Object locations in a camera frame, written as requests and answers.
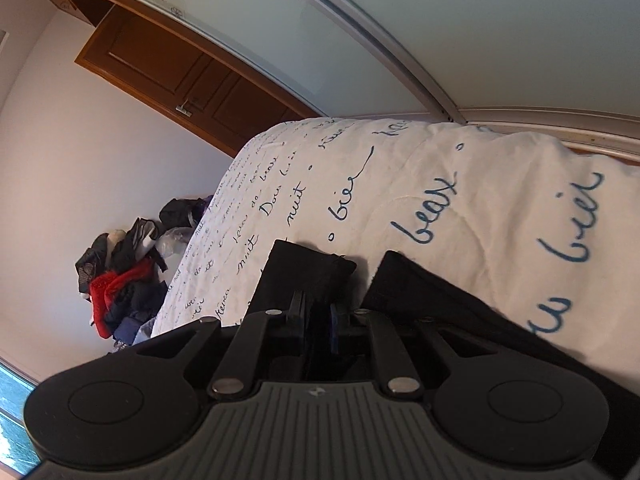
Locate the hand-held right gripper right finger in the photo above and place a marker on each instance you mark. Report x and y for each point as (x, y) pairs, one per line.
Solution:
(334, 327)

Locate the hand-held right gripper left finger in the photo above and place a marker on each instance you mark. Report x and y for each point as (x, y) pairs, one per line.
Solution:
(299, 330)

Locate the black pants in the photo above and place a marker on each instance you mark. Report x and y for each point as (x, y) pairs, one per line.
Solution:
(450, 305)

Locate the dark bag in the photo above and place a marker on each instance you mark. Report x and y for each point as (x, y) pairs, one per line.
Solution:
(177, 212)

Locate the pile of clothes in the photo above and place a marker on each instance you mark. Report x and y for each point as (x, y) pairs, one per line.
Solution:
(125, 285)

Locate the frosted glass wardrobe door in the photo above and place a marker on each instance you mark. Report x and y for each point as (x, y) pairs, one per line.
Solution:
(500, 20)

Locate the floral strip frosted wardrobe door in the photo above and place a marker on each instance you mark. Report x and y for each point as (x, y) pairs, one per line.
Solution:
(250, 20)

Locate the purple bag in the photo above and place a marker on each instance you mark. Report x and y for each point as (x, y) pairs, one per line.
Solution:
(207, 205)

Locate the clear plastic bag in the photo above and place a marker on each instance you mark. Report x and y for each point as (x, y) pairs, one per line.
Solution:
(174, 240)

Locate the window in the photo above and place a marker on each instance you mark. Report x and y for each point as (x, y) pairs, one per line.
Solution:
(12, 410)

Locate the white script-print bedspread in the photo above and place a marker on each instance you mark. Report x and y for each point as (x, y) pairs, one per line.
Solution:
(450, 185)

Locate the wooden bed frame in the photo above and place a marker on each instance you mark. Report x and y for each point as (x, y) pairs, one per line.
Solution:
(610, 155)

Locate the brown wooden door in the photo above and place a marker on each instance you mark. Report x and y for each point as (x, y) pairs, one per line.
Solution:
(150, 60)

